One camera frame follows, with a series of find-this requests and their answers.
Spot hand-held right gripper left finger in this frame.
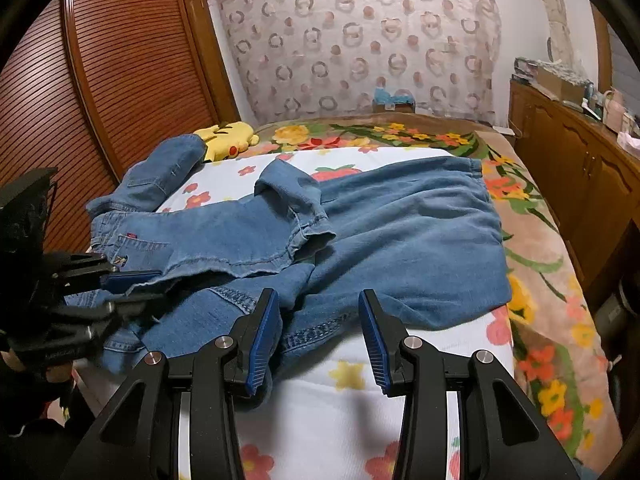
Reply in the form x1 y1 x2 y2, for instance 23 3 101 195
60 287 281 480

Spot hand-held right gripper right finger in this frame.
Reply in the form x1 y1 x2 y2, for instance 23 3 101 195
357 288 576 480

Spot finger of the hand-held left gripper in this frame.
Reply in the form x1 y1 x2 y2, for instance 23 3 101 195
85 292 168 347
100 269 163 297

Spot blue denim pants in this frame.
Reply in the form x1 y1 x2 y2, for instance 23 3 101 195
65 156 513 403
115 135 208 213

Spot person's left hand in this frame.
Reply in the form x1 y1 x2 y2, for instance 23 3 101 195
0 349 75 403

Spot yellow plush toy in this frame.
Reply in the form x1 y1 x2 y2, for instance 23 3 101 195
192 121 261 162

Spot floral fleece blanket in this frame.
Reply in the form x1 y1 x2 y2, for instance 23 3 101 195
255 112 626 471

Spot brown slatted wooden wardrobe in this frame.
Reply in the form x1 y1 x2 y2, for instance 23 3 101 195
0 0 241 256

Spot dark trash can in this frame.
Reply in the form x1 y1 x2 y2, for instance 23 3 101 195
595 280 636 361

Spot wooden sideboard cabinet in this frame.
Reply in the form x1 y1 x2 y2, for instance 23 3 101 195
509 77 640 306

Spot circle-patterned sheer curtain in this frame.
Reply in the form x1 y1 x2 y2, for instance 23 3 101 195
207 0 503 126

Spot open cardboard box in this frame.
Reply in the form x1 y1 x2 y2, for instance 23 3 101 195
535 62 586 101

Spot pink thermos jug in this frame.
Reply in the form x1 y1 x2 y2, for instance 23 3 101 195
602 89 625 126

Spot grey striped window blind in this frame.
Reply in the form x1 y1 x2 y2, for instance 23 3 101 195
607 25 640 111

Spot beige patterned window curtain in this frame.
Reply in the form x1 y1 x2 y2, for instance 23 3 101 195
542 0 573 68

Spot wooden window frame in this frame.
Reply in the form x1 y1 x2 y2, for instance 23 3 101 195
590 2 613 93

